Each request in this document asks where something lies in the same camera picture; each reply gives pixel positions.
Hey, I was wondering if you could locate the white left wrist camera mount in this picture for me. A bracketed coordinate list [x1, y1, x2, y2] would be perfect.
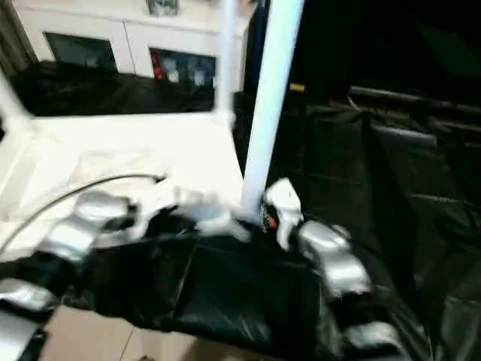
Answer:
[131, 184, 189, 238]

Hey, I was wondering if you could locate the white plastic table leg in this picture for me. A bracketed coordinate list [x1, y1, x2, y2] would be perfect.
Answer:
[240, 0, 306, 223]
[0, 69, 32, 129]
[213, 0, 244, 118]

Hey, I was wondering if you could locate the black left wrist camera cable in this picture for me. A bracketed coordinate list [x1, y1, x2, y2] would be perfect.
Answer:
[0, 172, 171, 253]

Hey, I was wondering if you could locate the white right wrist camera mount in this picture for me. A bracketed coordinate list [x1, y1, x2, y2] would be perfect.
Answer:
[262, 178, 306, 250]

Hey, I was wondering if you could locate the black glossy mat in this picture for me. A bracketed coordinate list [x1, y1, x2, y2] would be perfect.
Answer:
[0, 59, 481, 361]

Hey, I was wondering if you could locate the white plastic table top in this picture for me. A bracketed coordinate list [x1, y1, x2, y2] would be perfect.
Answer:
[0, 108, 253, 261]

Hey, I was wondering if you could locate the long black bar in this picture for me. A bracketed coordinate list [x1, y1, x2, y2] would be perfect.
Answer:
[348, 86, 481, 114]

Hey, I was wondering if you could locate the dark blue hanging cloth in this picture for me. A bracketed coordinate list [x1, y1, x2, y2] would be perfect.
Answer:
[244, 3, 267, 92]

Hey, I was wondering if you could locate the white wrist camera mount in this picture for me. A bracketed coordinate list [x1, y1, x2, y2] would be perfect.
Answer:
[262, 178, 306, 250]
[131, 184, 189, 238]

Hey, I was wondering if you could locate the white cabinet with glass doors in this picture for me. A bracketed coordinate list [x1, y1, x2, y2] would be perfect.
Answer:
[14, 0, 252, 92]

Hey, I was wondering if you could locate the grey curtain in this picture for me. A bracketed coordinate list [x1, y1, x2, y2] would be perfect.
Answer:
[0, 0, 34, 73]

